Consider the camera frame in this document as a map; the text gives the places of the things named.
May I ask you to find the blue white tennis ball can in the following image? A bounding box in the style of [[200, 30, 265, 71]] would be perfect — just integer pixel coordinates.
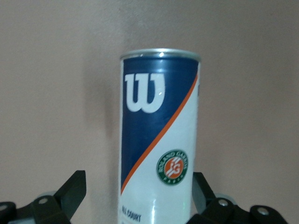
[[117, 48, 201, 224]]

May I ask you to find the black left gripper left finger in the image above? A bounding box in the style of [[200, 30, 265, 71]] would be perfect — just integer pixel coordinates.
[[0, 170, 86, 224]]

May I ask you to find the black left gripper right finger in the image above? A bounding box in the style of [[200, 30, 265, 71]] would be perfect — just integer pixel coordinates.
[[188, 172, 288, 224]]

